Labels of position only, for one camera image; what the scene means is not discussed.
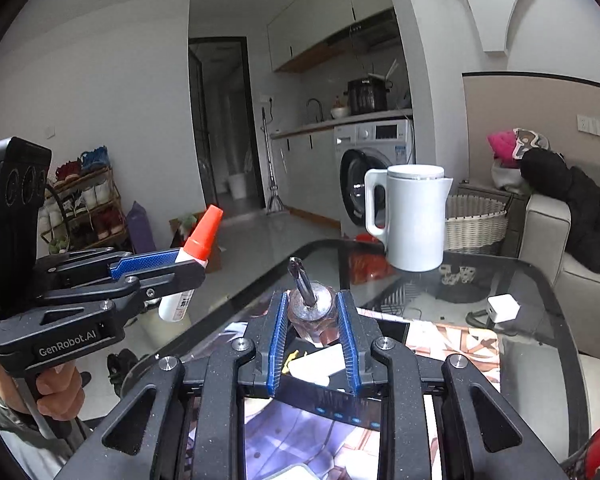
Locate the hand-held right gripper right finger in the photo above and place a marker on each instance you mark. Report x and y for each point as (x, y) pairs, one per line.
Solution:
(347, 340)

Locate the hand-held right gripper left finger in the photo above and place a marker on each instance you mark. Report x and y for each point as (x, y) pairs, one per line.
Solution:
(278, 340)

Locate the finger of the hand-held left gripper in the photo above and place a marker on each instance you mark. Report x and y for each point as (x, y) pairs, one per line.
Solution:
(170, 280)
(145, 262)

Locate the white rectangular packet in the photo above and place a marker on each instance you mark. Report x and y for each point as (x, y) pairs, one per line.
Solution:
(320, 362)

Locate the clear glass perfume bottle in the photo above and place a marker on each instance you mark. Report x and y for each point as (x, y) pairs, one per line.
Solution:
(310, 310)

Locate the white glue bottle red cap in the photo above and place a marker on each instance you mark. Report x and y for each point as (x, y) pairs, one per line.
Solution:
(200, 240)

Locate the person's left hand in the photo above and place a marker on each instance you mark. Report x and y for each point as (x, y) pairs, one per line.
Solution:
(60, 395)

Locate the purple folded mat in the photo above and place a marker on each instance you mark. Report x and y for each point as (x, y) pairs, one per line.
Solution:
(141, 230)

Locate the shoe rack with shoes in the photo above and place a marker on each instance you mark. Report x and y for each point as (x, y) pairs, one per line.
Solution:
(85, 200)

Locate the black shoe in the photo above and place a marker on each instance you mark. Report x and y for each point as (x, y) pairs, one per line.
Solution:
(125, 367)

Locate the printed table mat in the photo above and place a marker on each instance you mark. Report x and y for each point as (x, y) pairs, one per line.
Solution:
(460, 345)

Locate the white trash bin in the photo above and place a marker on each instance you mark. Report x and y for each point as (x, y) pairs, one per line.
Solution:
(238, 187)

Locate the broom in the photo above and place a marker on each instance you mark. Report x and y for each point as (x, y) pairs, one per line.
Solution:
(275, 205)

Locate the white electric kettle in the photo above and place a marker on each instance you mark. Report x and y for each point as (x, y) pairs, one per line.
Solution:
(415, 220)

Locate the black framed door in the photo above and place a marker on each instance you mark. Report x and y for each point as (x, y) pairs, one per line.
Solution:
(200, 120)

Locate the white charger cube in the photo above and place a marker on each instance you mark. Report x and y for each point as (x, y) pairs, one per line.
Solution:
(502, 309)

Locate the white lower cabinets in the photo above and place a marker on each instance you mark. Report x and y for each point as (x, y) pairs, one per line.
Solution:
(305, 175)

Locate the white cabinets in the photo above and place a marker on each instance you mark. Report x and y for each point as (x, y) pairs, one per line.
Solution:
(320, 15)
(305, 175)

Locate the white wicker basket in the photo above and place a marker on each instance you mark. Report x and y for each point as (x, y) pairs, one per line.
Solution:
(475, 230)

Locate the white washing machine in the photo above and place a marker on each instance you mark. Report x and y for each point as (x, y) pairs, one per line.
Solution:
(380, 132)

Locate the beige sofa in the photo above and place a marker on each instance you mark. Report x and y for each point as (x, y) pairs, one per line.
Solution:
(545, 240)

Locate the kitchen faucet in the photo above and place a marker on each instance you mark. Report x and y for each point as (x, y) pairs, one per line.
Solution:
(314, 109)

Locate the pale clothes pile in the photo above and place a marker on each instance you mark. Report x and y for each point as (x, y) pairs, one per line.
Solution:
(505, 177)

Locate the white bowl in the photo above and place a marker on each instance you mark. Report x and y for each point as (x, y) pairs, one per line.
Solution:
(340, 112)

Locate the black pressure cooker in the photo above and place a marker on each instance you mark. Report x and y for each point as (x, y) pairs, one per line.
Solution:
(367, 96)

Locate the black jacket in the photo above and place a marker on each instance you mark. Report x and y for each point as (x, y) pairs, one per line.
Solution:
(580, 210)

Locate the patterned fabric bag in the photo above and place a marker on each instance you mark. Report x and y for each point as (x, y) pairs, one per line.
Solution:
(530, 141)

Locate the white upper cabinets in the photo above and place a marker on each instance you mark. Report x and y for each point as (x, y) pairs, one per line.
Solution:
(320, 15)

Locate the range hood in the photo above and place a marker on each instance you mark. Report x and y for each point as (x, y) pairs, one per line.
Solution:
(365, 30)

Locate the white wall switch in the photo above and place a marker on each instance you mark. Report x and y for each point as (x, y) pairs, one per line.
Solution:
(589, 124)

